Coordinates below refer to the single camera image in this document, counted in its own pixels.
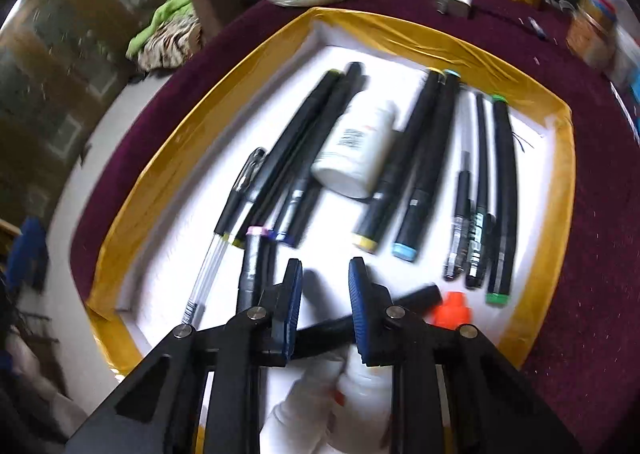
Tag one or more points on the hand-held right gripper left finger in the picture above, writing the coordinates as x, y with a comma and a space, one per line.
290, 314

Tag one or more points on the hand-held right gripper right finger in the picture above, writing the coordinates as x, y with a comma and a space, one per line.
367, 314

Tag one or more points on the black marker pink caps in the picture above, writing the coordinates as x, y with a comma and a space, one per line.
255, 264

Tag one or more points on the black marker orange caps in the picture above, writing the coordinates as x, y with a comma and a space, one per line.
452, 314

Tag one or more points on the white spray bottle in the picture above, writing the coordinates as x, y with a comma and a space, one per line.
300, 409

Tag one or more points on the clear barrel black pen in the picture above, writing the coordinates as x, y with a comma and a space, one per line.
235, 204

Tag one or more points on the black gel pen clear cap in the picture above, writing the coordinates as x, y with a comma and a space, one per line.
462, 214

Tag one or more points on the yellow taped white tray box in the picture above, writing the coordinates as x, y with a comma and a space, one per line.
175, 234

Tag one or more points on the black marker yellow caps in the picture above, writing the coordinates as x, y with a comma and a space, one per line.
400, 168
300, 133

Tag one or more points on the slim black pen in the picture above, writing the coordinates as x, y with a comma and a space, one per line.
480, 214

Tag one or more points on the black marker light blue caps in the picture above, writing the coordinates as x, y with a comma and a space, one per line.
430, 173

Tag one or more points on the white bottle red label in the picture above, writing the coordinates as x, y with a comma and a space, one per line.
350, 153

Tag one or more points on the black marker green caps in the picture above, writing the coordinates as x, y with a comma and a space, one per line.
502, 214

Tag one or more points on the brown patterned cloth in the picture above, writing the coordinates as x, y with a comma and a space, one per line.
172, 46

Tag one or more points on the green cloth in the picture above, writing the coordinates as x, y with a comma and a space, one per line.
160, 18

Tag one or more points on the wooden glass door cabinet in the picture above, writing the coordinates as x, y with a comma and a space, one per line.
65, 58

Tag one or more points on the glass jar orange label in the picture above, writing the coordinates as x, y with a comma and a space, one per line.
590, 33

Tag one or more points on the stack of coloured lids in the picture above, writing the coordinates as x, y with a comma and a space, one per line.
600, 1

